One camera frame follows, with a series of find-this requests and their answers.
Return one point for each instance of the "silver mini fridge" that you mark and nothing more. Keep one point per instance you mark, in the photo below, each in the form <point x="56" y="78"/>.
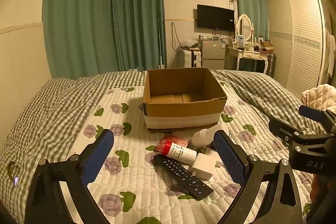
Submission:
<point x="212" y="54"/>

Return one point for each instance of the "black wall television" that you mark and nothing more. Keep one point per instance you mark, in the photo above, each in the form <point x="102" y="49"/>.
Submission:
<point x="215" y="18"/>

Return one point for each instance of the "white charger block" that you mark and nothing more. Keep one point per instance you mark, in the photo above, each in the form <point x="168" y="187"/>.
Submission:
<point x="203" y="166"/>

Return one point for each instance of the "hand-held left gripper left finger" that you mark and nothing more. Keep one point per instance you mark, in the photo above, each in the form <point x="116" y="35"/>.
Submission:
<point x="98" y="158"/>

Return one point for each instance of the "cardboard box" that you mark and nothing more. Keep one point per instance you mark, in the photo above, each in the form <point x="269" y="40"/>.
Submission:
<point x="181" y="108"/>

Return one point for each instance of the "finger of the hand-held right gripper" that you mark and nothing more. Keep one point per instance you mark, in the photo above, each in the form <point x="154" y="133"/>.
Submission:
<point x="284" y="129"/>
<point x="311" y="112"/>

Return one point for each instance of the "small photo frame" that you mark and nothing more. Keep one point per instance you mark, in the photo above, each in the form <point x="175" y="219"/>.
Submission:
<point x="240" y="40"/>

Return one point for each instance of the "white suitcase with dark trim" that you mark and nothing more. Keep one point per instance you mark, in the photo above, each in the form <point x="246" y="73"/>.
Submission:
<point x="196" y="58"/>

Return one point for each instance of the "grey checkered duvet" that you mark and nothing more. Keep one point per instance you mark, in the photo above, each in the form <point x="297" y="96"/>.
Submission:
<point x="52" y="113"/>

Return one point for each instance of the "white ribbed suitcase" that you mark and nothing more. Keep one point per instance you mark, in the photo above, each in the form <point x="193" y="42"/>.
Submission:
<point x="183" y="58"/>

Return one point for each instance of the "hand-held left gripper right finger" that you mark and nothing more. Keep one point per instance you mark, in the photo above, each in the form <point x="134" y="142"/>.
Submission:
<point x="231" y="158"/>

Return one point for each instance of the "white tube with red cap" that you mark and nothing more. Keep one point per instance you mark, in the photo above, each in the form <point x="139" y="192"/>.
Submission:
<point x="181" y="152"/>

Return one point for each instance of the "clear plastic bag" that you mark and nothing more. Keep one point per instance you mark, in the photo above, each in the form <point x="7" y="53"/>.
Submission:
<point x="188" y="43"/>

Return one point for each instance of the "red packet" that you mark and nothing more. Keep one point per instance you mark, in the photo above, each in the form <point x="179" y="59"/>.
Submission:
<point x="173" y="138"/>

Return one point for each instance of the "white oval mirror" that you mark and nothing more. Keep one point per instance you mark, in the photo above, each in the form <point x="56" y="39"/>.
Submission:
<point x="245" y="24"/>

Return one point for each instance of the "white dressing table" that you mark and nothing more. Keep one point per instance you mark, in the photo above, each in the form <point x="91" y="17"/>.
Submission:
<point x="249" y="54"/>

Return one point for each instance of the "black remote control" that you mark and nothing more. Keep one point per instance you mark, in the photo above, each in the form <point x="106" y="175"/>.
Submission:
<point x="181" y="174"/>

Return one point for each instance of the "hanging light towel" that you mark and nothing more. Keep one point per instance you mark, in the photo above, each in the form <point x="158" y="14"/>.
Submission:
<point x="330" y="53"/>

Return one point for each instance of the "white louvered wardrobe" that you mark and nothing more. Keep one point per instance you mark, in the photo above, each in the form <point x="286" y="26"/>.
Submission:
<point x="299" y="37"/>

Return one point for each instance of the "dark ribbed suitcase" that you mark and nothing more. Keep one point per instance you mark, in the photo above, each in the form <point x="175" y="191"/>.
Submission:
<point x="271" y="65"/>

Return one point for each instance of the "white plastic bottle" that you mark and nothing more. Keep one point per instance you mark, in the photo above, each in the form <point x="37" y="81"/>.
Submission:
<point x="202" y="136"/>

